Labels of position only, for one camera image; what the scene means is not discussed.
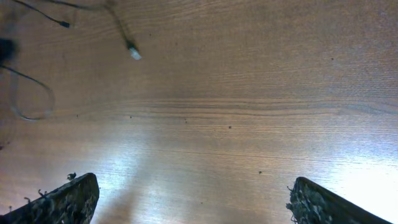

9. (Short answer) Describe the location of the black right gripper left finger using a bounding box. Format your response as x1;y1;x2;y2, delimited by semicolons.
1;172;100;224

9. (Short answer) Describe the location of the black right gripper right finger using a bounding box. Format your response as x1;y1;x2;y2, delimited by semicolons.
286;177;391;224

